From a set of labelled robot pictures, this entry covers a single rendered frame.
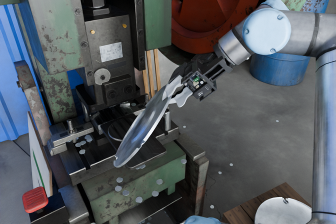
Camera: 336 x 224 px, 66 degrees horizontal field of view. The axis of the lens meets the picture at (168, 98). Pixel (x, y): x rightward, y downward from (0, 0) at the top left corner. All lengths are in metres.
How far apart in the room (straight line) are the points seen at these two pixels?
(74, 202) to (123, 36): 0.56
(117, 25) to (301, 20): 0.52
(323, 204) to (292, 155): 1.75
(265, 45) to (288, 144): 1.79
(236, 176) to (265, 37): 1.47
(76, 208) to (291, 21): 0.79
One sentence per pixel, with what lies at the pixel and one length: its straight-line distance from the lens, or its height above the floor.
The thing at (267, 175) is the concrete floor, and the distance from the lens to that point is 1.93.
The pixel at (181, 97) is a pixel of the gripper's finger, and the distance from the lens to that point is 0.68.
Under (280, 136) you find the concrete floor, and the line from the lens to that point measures 2.27.
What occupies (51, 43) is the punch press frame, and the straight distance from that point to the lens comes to 0.73.
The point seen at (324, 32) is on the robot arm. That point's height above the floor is 1.25.
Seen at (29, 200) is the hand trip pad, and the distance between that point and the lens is 0.86.
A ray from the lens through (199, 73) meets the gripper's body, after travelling 0.59.
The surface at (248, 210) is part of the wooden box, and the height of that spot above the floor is 0.35.
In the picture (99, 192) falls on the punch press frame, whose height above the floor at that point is 0.65.
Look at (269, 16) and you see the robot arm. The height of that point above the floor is 1.27.
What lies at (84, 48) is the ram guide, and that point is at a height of 1.11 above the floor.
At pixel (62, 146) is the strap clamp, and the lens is 1.02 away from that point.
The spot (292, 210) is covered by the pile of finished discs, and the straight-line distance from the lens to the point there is 1.31.
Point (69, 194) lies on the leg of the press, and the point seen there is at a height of 0.64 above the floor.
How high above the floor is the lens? 1.39
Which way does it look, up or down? 33 degrees down
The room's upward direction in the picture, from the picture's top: straight up
